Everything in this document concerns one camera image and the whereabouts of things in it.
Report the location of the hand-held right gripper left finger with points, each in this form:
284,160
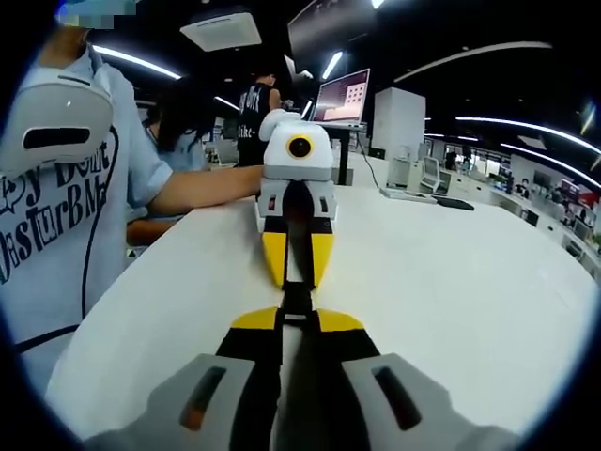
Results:
211,404

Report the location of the white chest-worn device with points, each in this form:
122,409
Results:
61,108

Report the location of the white ceiling light strip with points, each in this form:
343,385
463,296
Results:
516,124
136,61
540,156
332,65
225,102

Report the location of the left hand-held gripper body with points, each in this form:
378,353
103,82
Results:
282,160

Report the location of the white ceiling air conditioner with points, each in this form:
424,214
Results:
220,30

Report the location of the white square column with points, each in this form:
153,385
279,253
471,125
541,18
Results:
399,122

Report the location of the person's light blue printed shirt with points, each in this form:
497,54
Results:
47,263

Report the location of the row of white office desks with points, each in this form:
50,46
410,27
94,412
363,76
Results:
474,185

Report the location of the black plastic buckle socket part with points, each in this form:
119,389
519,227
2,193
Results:
298,291

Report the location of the black height-adjustable desk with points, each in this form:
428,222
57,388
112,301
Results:
346,160

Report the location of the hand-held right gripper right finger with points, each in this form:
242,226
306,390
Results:
399,404

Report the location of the white ceiling rail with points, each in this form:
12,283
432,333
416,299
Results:
493,47

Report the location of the white keyboard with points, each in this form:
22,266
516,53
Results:
408,195

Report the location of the white office chair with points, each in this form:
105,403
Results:
432,171

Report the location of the laptop with red screen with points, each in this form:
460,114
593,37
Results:
343,98

